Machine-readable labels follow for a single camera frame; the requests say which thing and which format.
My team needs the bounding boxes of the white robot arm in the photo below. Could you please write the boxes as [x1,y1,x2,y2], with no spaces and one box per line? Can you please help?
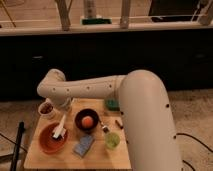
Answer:
[37,69,183,171]

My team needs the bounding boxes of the dark bowl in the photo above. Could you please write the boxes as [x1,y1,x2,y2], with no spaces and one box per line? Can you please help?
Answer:
[75,108,99,132]

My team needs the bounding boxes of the green tray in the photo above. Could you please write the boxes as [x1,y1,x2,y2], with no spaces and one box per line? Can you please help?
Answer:
[105,99,120,111]

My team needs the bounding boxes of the wooden block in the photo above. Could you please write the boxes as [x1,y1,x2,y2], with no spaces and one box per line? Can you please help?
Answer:
[115,120,123,129]

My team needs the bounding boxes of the orange fruit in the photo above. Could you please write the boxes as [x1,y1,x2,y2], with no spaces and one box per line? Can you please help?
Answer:
[82,116,93,128]

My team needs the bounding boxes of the small metal spoon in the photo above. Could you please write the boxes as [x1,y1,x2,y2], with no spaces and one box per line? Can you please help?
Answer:
[99,121,110,133]

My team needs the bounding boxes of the green cup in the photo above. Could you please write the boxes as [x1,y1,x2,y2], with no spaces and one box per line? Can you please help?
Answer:
[105,132,120,149]

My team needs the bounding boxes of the white cup with snacks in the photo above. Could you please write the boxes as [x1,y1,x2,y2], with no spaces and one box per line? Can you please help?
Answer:
[38,102,55,119]

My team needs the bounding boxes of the blue sponge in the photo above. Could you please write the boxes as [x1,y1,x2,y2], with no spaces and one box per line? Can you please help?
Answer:
[73,134,94,157]

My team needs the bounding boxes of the green box on shelf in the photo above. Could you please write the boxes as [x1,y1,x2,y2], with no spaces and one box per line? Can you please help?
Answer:
[82,18,112,25]

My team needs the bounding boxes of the black pole stand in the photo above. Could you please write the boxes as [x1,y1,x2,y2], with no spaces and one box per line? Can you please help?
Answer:
[10,121,25,171]

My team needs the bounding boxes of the black floor cable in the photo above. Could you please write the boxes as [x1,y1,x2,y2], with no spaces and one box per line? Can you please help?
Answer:
[175,132,213,171]

